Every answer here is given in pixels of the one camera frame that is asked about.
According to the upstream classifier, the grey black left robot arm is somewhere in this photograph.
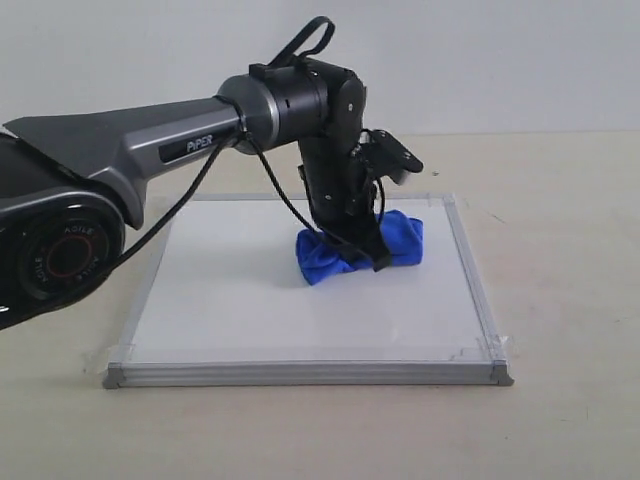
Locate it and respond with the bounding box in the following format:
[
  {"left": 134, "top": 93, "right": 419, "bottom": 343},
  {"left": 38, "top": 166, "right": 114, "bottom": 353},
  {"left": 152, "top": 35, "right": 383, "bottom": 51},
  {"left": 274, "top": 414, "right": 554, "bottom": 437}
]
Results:
[{"left": 1, "top": 55, "right": 391, "bottom": 329}]

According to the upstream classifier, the blue cloth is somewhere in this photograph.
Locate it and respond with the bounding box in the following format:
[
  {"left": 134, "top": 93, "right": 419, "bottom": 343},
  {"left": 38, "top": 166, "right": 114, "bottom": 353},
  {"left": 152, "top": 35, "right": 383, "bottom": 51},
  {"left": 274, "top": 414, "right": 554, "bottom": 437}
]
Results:
[{"left": 295, "top": 209, "right": 424, "bottom": 285}]

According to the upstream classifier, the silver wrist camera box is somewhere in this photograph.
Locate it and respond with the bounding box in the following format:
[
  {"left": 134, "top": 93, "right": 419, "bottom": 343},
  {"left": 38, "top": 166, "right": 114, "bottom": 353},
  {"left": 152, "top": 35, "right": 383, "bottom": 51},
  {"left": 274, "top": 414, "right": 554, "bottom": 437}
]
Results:
[{"left": 362, "top": 129, "right": 424, "bottom": 185}]

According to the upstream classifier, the white board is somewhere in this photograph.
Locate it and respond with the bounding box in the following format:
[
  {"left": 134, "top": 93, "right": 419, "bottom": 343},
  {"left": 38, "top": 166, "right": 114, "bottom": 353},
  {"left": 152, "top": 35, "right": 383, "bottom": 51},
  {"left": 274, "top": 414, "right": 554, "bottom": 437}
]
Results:
[{"left": 103, "top": 193, "right": 513, "bottom": 389}]

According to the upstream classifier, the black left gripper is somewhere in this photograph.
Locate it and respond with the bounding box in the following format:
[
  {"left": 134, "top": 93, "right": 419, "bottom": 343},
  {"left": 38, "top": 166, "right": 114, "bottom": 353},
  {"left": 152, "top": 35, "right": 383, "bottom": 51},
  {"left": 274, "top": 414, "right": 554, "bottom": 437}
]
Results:
[{"left": 298, "top": 130, "right": 392, "bottom": 272}]

